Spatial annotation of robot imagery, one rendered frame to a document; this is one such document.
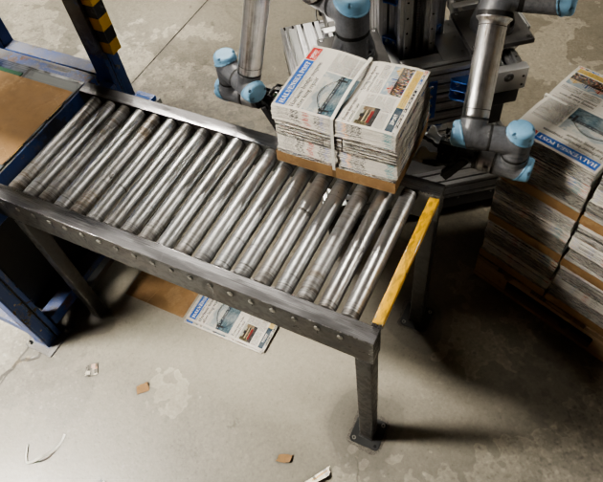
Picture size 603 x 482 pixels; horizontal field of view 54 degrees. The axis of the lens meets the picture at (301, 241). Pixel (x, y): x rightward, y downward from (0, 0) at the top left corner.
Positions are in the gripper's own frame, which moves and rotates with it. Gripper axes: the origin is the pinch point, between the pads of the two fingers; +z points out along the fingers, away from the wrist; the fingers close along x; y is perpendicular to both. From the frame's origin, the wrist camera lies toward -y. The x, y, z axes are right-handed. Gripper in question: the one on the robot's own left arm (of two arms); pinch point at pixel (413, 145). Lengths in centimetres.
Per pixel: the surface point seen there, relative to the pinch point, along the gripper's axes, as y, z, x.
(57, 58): -8, 152, -5
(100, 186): -4, 84, 51
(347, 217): -1.6, 7.3, 34.1
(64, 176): -4, 98, 52
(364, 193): -1.0, 6.4, 24.1
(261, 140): 0.1, 45.0, 15.8
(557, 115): 6.6, -37.1, -22.0
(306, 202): -1.5, 20.6, 33.4
